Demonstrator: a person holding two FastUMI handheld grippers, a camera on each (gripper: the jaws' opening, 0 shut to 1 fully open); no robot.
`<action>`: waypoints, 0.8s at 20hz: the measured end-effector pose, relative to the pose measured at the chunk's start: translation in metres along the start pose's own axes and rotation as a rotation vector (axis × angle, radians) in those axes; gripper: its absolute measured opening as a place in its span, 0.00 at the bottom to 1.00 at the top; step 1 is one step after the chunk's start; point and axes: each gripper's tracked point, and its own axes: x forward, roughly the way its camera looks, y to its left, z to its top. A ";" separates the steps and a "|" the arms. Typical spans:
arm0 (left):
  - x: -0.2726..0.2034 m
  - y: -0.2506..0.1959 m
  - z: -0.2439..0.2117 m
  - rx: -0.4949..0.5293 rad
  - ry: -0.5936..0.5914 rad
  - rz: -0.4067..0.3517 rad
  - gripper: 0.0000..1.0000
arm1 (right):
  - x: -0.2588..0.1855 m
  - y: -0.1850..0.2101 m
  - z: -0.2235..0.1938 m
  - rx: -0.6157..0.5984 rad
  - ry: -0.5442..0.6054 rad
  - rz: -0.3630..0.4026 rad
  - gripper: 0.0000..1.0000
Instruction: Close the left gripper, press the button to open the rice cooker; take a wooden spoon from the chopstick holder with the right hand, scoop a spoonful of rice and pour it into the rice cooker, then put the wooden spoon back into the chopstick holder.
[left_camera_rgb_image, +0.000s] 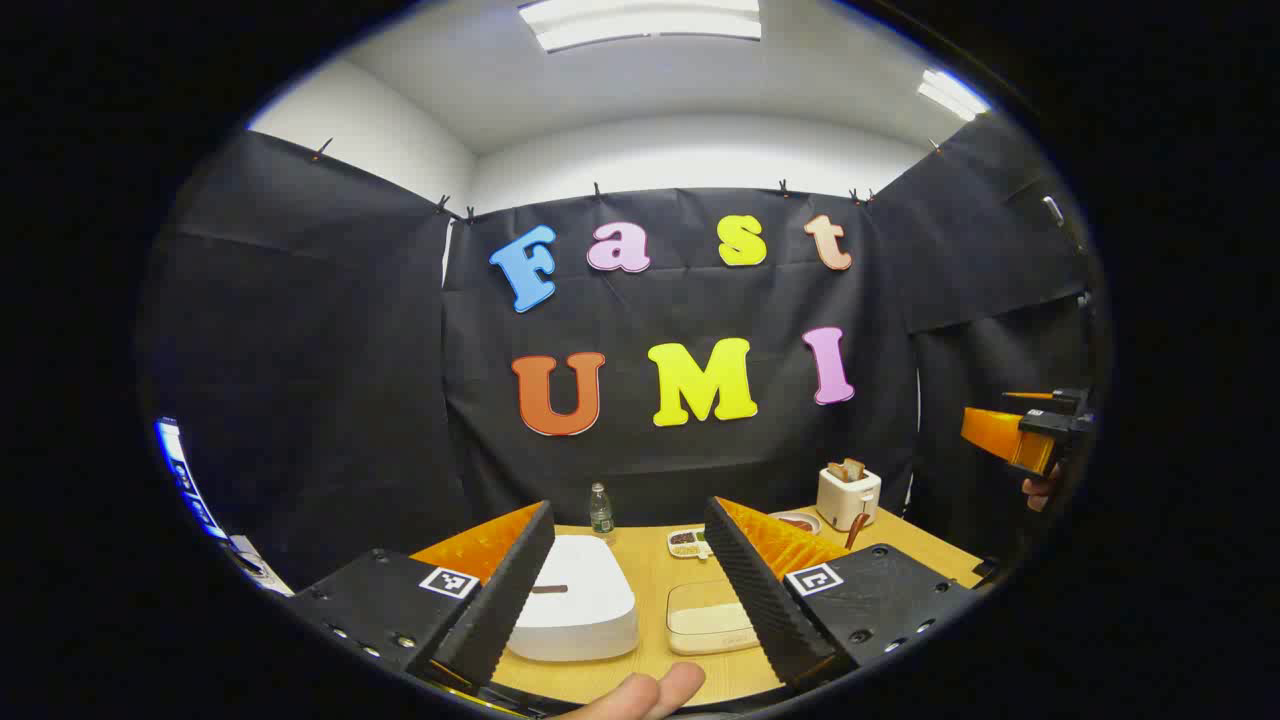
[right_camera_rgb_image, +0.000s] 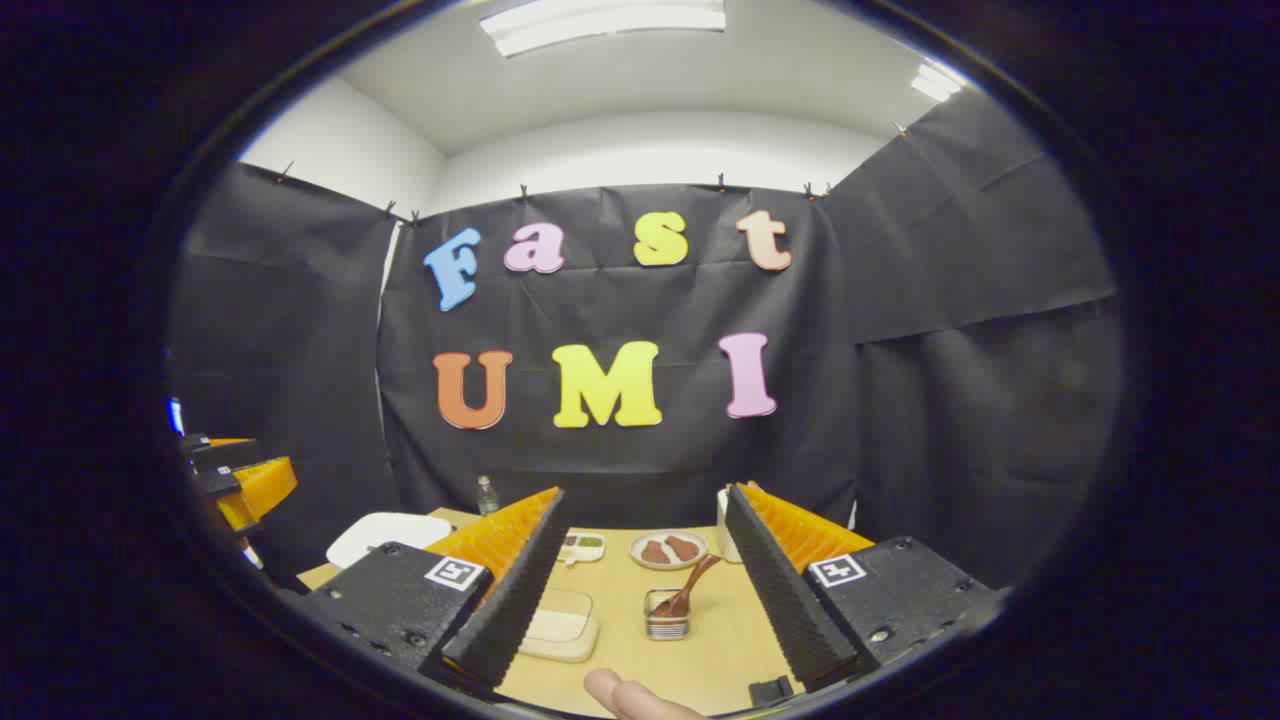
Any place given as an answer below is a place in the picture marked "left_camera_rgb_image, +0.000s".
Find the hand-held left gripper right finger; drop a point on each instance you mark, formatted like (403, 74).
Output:
(755, 590)

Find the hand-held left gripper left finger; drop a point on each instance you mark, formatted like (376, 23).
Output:
(505, 590)

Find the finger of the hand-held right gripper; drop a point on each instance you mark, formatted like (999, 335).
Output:
(1000, 435)
(1030, 396)

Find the cream rice container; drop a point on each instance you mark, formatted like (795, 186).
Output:
(705, 620)

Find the white rice cooker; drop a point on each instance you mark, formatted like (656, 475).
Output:
(590, 600)

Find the brown wooden spoon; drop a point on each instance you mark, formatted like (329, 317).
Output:
(857, 530)

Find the white round plate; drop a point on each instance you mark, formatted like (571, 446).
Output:
(795, 522)

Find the white divided side dish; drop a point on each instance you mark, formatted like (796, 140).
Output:
(686, 542)

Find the clear plastic water bottle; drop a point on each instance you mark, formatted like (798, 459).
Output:
(601, 510)

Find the white toaster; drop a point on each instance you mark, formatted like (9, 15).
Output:
(848, 500)

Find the toast bread slice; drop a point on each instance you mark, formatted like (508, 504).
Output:
(837, 472)
(856, 468)

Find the white side desk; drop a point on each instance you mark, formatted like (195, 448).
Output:
(255, 568)

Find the black backdrop cloth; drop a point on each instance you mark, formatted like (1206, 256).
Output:
(350, 350)

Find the small ceiling light panel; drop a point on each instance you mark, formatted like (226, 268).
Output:
(952, 95)

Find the computer monitor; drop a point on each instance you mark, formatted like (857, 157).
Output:
(185, 475)

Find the large ceiling light panel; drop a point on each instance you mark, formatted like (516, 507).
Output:
(640, 22)

